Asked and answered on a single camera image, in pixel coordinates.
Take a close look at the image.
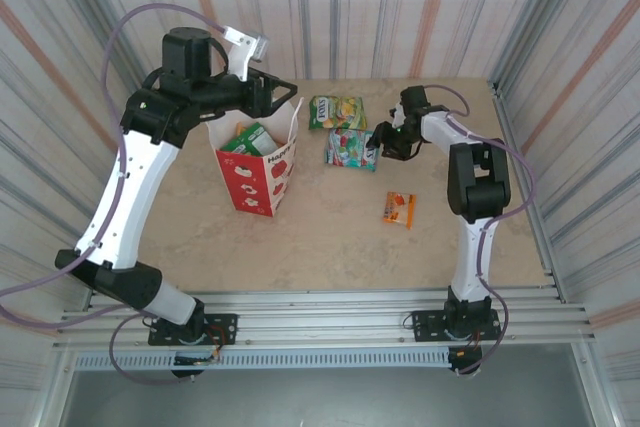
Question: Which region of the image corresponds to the teal Fox's candy packet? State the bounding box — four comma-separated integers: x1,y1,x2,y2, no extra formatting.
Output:
324,127,380,173

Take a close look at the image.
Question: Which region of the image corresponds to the green snack packet white label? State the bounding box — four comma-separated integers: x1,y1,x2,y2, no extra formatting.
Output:
219,121,279,157

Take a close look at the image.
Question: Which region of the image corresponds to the red white paper bag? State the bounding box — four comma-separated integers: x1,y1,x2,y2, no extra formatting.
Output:
205,96,305,218

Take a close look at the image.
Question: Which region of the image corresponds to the green yellow Fox's candy packet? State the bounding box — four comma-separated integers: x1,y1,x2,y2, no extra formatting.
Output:
307,95,368,132

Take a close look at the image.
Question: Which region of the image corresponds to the small orange snack packet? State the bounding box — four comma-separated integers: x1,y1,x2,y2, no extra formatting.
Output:
382,190,418,231

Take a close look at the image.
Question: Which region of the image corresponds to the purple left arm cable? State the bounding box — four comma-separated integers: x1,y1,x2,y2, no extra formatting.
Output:
0,2,226,387

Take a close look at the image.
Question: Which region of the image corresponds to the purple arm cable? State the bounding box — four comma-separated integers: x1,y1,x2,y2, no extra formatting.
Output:
422,84,537,377
0,2,226,387

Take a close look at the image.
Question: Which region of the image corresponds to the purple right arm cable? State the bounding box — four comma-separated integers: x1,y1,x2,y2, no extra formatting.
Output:
422,84,537,377

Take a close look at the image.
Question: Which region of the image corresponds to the aluminium side frame rail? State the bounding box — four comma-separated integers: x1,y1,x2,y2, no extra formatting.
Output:
490,79,569,304

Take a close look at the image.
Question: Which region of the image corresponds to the aluminium front rail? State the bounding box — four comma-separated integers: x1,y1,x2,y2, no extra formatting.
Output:
52,287,597,349

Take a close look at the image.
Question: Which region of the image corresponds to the slotted grey cable duct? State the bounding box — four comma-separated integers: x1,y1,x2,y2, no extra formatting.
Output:
74,348,452,372

